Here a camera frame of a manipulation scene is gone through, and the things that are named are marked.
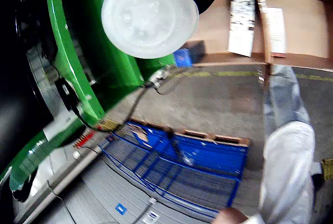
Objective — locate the dark blue product box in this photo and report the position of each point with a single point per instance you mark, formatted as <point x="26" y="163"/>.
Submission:
<point x="182" y="57"/>

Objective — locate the wooden pallet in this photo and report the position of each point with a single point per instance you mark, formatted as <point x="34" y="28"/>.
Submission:
<point x="229" y="139"/>

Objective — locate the divided brown cardboard box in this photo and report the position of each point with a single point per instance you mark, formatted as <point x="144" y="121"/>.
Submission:
<point x="213" y="26"/>

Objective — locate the white cow print carton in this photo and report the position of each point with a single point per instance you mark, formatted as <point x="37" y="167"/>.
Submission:
<point x="240" y="39"/>

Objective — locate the person in white shirt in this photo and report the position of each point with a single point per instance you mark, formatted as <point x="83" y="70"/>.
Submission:
<point x="286" y="169"/>

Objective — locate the white plastic bottle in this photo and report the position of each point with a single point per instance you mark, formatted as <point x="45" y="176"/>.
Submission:
<point x="148" y="18"/>

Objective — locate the red and white carton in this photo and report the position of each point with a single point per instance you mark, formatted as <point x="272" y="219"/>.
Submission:
<point x="277" y="31"/>

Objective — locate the black monitor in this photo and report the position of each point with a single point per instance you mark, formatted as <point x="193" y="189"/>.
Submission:
<point x="13" y="91"/>

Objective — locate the blue mesh pallet cage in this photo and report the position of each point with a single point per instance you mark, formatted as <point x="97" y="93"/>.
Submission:
<point x="208" y="156"/>

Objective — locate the green metal shelf unit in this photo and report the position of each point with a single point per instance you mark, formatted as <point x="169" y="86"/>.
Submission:
<point x="78" y="65"/>

